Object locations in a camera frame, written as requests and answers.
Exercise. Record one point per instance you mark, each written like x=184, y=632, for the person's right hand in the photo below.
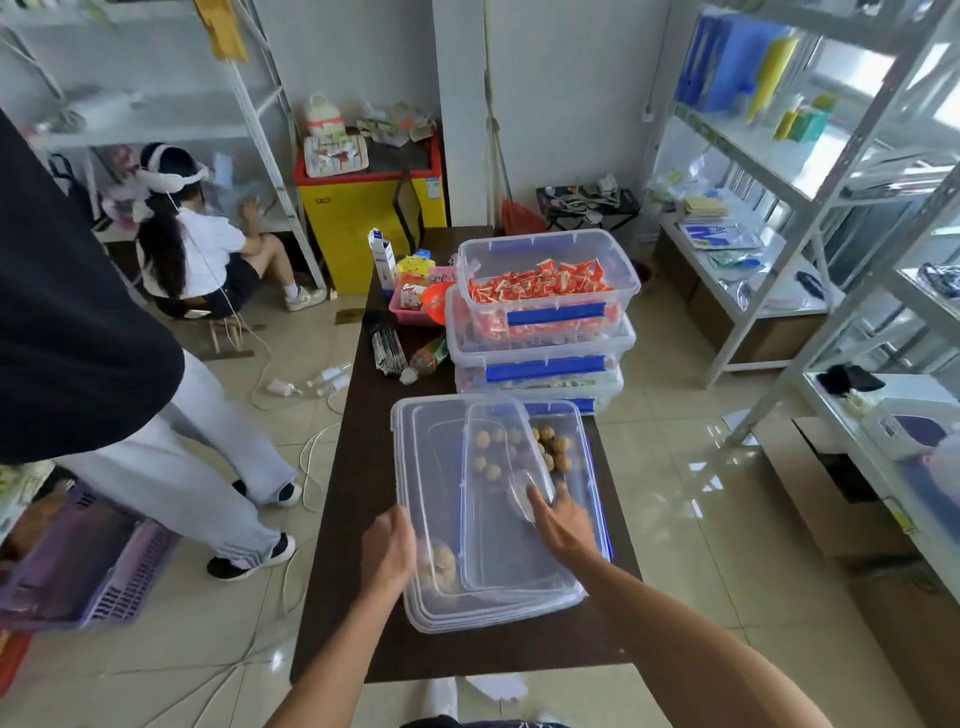
x=568, y=534

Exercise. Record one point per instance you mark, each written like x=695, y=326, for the person's left hand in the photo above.
x=386, y=551

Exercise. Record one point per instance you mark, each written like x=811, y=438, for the person's right fingers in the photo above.
x=541, y=504

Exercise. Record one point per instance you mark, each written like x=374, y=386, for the person's left thumb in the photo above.
x=409, y=547

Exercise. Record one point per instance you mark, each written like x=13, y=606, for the small clear plastic bag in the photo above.
x=523, y=491

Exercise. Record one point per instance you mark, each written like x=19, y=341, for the large clear plastic lid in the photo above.
x=431, y=465

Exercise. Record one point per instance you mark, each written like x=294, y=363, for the person's left forearm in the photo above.
x=341, y=660

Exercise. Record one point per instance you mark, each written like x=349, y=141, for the person's right forearm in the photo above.
x=675, y=645

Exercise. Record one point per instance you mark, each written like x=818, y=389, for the clear inner plastic lid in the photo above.
x=495, y=517

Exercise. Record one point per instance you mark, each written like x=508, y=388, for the pile of walnuts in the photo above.
x=559, y=450

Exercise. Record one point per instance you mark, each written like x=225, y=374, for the clear box with blue latches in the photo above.
x=581, y=450

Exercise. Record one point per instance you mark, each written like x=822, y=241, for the person's white socks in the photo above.
x=480, y=694

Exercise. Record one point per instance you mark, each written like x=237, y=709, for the clear plastic drink bottle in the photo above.
x=427, y=358

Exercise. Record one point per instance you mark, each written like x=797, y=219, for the black wrapped bundle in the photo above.
x=386, y=345

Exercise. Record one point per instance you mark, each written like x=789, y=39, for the pile of red snack packets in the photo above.
x=540, y=289

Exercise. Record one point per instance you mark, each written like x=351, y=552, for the orange plastic bowl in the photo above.
x=437, y=301

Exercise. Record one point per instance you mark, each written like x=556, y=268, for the pink plastic basket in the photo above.
x=409, y=311

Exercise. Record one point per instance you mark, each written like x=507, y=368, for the clear bin of red packets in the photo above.
x=551, y=259

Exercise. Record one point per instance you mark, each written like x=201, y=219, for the yellow snack packet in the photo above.
x=415, y=265

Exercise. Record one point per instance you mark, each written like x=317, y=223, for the brown cardboard box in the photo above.
x=832, y=487
x=765, y=337

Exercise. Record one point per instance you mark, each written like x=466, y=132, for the small wooden stool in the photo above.
x=229, y=334

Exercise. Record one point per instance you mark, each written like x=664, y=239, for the broom with red dustpan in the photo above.
x=517, y=217

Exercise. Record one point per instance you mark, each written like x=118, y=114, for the white and blue carton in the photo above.
x=382, y=259

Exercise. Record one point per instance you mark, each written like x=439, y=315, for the small black side table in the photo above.
x=589, y=206

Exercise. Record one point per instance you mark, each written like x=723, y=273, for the blue and white booklet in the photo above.
x=716, y=235

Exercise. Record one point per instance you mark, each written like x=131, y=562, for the purple plastic basket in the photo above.
x=82, y=562

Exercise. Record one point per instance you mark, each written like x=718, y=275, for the black cloth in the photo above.
x=847, y=379

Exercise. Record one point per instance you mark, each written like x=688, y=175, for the yellow and red chest freezer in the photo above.
x=352, y=221

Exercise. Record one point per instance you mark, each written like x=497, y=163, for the stack of papers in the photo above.
x=705, y=208

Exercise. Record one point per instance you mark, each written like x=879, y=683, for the white metal shelf rack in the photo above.
x=885, y=420
x=255, y=112
x=806, y=187

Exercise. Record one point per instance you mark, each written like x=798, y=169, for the white and blue box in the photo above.
x=904, y=427

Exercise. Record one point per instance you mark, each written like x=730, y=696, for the tray of small packets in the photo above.
x=335, y=155

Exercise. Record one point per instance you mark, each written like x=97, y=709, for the heap of plastic packaging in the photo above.
x=394, y=121

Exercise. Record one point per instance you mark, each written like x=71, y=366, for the white bag with red stripe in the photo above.
x=323, y=116

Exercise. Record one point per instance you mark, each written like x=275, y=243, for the white headset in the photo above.
x=166, y=178

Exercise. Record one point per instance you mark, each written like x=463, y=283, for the green box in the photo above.
x=808, y=124

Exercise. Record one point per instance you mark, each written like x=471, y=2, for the row of blue folders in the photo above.
x=724, y=64

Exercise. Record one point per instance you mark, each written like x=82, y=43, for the yellow bottle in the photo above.
x=770, y=75

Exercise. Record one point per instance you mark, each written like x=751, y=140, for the yellow hanging cloth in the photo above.
x=221, y=30

